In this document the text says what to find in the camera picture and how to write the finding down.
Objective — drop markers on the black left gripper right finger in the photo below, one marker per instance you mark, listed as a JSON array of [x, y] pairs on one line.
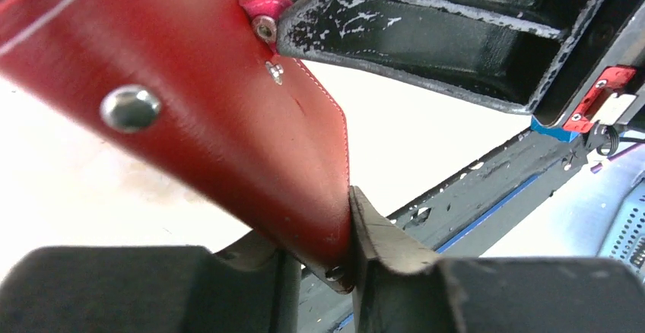
[[478, 290]]

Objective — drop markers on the red leather card holder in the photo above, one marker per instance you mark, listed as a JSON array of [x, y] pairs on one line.
[[188, 87]]

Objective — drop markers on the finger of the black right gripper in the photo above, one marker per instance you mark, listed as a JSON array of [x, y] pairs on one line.
[[501, 54]]

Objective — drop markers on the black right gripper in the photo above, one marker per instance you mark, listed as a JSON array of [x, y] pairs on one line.
[[601, 81]]

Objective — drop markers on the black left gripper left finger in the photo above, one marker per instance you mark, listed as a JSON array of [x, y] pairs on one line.
[[250, 286]]

